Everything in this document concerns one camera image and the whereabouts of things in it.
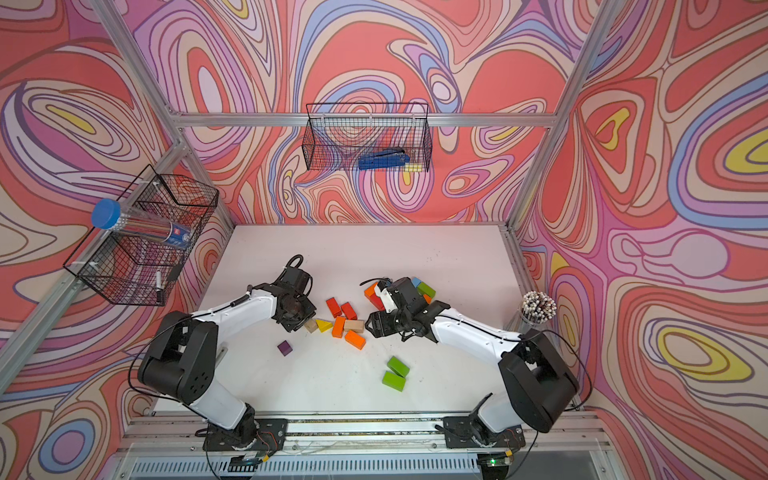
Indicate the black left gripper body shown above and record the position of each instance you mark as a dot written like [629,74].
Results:
[303,311]

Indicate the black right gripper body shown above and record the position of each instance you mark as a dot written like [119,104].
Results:
[392,322]

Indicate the green block top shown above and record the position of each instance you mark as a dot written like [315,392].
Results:
[424,289]

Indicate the red block pair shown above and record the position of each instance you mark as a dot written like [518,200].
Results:
[334,307]
[348,311]

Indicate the red block small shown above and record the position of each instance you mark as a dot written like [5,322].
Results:
[376,301]

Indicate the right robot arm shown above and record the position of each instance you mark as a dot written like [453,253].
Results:
[538,384]

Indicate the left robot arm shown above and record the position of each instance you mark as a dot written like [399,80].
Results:
[180,361]

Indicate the yellow triangle block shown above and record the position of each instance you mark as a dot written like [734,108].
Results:
[323,325]

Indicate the purple cube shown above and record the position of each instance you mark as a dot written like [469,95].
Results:
[285,348]

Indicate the green block middle row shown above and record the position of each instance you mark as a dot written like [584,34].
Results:
[398,367]

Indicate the green block row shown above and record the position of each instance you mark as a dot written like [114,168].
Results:
[394,381]
[398,367]

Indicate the green block lower row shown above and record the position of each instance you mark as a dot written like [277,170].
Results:
[394,381]

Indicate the cup of pencils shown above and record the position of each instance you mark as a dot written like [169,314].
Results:
[537,310]

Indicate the marker in left basket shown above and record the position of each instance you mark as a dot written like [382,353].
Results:
[159,290]

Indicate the blue tool in basket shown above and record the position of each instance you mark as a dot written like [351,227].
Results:
[384,159]

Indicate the clear bottle blue cap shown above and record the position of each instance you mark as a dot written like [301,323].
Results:
[113,216]

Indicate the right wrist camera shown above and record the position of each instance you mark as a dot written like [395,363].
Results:
[401,294]

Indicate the rear wire basket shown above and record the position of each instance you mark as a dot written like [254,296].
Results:
[338,133]

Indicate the wire basket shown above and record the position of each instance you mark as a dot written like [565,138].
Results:
[121,268]
[338,133]

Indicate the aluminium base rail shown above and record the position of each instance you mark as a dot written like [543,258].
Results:
[367,446]

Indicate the left wire basket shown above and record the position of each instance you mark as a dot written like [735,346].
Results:
[121,268]

